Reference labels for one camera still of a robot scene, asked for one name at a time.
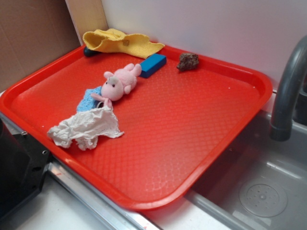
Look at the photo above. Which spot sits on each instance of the pink plush bunny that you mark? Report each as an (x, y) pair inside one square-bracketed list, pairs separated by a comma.
[(118, 84)]

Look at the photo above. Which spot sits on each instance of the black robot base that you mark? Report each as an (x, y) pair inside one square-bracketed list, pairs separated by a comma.
[(23, 166)]

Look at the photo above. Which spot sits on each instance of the red plastic tray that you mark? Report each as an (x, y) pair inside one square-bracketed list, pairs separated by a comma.
[(175, 124)]

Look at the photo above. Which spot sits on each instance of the blue rectangular block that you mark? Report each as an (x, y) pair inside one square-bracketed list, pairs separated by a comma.
[(152, 64)]

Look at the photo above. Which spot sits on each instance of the brown rock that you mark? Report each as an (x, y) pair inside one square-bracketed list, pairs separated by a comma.
[(188, 61)]

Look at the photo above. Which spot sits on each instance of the light blue sponge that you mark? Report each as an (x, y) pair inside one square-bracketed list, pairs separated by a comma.
[(88, 103)]

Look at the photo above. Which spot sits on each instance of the crumpled white paper towel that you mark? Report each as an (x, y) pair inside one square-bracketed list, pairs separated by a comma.
[(85, 128)]

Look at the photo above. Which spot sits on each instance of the yellow cloth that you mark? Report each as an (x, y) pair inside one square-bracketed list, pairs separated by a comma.
[(115, 41)]

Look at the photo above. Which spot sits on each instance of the dark teal ball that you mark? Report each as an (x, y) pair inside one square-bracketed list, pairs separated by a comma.
[(88, 53)]

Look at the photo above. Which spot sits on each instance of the grey sink basin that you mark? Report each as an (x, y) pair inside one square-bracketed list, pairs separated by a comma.
[(257, 183)]

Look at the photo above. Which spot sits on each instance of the grey faucet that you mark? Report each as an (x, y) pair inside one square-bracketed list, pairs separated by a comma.
[(291, 99)]

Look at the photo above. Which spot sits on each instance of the brown cardboard panel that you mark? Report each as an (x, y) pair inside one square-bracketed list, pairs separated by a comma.
[(33, 33)]

